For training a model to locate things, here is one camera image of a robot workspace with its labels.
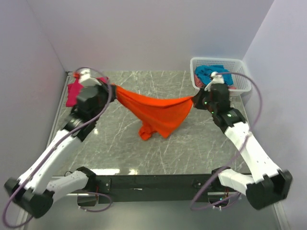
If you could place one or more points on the white plastic basket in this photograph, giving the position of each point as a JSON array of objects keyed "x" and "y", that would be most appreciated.
[{"x": 241, "y": 84}]

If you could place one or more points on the orange t shirt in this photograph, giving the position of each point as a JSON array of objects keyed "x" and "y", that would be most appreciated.
[{"x": 161, "y": 116}]

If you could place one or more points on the black base bar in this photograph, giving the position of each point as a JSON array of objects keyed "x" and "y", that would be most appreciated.
[{"x": 146, "y": 188}]

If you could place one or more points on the folded magenta t shirt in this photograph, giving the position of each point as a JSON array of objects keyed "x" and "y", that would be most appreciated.
[{"x": 75, "y": 88}]

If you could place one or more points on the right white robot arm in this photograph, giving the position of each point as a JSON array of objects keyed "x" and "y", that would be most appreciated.
[{"x": 268, "y": 183}]

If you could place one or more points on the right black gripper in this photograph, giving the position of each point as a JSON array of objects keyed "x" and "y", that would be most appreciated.
[{"x": 197, "y": 101}]

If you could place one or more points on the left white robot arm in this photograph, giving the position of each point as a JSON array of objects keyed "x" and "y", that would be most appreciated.
[{"x": 34, "y": 191}]

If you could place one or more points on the pink t shirt in basket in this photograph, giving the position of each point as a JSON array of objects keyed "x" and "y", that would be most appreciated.
[{"x": 200, "y": 84}]

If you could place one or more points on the blue t shirt in basket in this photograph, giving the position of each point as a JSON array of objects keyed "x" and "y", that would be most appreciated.
[{"x": 204, "y": 72}]

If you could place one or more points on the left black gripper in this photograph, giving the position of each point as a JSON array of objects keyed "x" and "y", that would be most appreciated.
[{"x": 102, "y": 86}]

